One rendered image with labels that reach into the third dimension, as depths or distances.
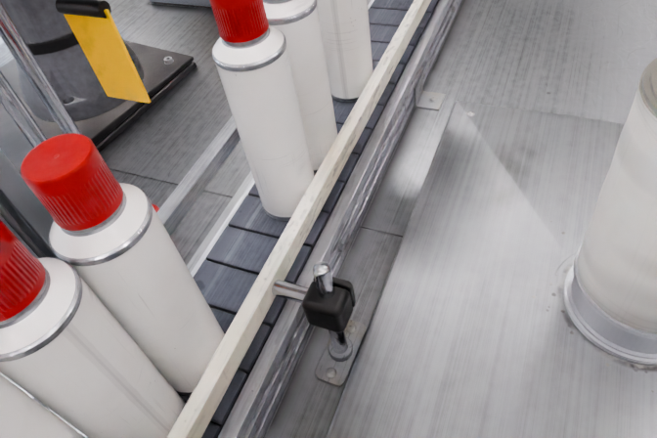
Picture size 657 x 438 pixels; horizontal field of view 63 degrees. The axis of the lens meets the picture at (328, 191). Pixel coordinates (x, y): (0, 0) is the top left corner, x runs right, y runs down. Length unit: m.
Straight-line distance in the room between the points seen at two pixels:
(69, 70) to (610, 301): 0.60
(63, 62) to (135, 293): 0.45
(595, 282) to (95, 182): 0.29
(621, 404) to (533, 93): 0.38
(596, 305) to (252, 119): 0.26
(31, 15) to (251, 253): 0.38
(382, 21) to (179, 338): 0.49
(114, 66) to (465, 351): 0.28
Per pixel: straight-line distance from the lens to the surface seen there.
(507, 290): 0.42
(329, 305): 0.36
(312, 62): 0.43
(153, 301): 0.31
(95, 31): 0.30
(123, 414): 0.33
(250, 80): 0.37
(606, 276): 0.36
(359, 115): 0.50
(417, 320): 0.40
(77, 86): 0.71
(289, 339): 0.42
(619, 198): 0.32
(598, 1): 0.86
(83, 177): 0.26
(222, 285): 0.44
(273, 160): 0.41
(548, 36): 0.77
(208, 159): 0.42
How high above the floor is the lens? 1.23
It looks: 46 degrees down
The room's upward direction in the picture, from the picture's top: 11 degrees counter-clockwise
